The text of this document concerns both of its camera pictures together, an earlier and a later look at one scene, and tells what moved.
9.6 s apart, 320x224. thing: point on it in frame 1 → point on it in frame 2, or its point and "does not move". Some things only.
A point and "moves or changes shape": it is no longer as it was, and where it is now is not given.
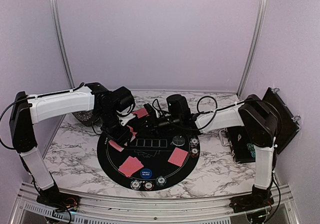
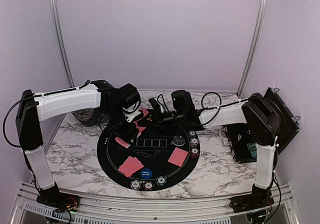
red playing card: [130, 165] does not move
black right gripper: [152, 123] → [157, 114]
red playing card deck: [118, 148] moves or changes shape
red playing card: [141, 113] does not move
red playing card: [130, 165] does not move
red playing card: [178, 156] does not move
